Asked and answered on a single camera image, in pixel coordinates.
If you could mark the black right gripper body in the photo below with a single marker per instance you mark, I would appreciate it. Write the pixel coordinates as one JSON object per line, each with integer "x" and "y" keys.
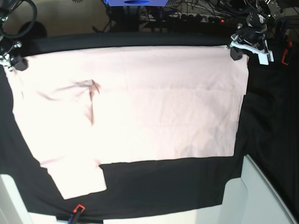
{"x": 8, "y": 45}

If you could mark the white bin right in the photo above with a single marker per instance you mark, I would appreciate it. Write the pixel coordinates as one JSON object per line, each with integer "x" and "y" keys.
{"x": 251, "y": 199}

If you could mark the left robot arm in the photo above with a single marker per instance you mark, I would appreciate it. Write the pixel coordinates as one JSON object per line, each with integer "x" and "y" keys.
{"x": 262, "y": 12}

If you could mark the orange blue clamp bottom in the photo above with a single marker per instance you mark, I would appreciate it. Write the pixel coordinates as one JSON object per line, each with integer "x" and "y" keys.
{"x": 76, "y": 214}

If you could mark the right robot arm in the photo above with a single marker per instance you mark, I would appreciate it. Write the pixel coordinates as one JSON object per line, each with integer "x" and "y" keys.
{"x": 17, "y": 18}

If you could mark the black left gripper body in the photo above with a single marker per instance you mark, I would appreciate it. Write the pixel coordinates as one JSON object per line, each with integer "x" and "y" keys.
{"x": 252, "y": 36}

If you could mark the black table cloth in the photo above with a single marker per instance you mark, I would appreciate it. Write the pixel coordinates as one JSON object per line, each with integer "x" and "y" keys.
{"x": 268, "y": 132}

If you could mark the white bin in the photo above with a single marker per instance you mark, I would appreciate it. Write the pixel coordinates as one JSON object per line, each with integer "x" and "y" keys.
{"x": 13, "y": 209}
{"x": 251, "y": 199}

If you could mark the black power strip with cables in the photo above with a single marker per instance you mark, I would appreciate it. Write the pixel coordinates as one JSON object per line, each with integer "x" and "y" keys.
{"x": 175, "y": 15}

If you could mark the white bin left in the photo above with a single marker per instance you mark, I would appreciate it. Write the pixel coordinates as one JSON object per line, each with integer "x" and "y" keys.
{"x": 13, "y": 209}

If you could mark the orange black clamp right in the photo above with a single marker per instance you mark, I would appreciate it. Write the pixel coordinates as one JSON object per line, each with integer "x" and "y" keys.
{"x": 287, "y": 53}

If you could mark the blue clamp handle right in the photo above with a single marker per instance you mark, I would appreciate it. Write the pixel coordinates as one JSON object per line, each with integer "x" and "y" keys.
{"x": 283, "y": 26}

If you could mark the pink T-shirt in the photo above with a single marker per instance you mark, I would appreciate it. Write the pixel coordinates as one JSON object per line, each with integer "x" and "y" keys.
{"x": 77, "y": 110}

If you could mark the blue box with hole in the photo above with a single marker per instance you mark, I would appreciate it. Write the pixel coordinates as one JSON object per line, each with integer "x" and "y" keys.
{"x": 121, "y": 3}

